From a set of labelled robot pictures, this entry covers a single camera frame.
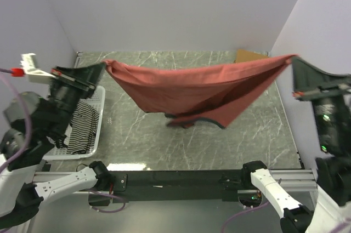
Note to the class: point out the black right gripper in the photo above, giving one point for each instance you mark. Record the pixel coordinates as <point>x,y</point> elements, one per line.
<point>307,79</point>

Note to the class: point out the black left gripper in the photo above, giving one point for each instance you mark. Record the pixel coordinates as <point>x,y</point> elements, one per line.
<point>88,76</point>

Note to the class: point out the tan tank top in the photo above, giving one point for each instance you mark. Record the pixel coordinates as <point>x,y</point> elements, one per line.
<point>246,55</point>

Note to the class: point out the red printed tank top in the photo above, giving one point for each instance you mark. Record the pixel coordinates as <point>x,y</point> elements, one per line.
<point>218,94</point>

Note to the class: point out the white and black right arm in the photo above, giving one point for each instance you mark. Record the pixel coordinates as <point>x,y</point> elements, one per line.
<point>332,205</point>

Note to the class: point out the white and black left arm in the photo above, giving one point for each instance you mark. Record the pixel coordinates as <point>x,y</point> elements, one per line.
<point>38,124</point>

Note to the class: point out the black white striped tank top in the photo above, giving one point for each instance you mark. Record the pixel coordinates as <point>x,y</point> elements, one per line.
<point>84,125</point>

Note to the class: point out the white plastic laundry basket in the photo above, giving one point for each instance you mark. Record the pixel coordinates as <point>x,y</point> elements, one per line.
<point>96,101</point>

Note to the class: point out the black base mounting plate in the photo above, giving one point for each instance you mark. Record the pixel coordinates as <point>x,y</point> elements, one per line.
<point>177,185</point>

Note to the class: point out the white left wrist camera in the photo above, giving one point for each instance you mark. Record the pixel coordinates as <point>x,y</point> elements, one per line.
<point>30,69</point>

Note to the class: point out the aluminium rail frame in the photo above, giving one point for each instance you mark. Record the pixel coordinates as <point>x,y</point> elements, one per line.
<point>291,180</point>

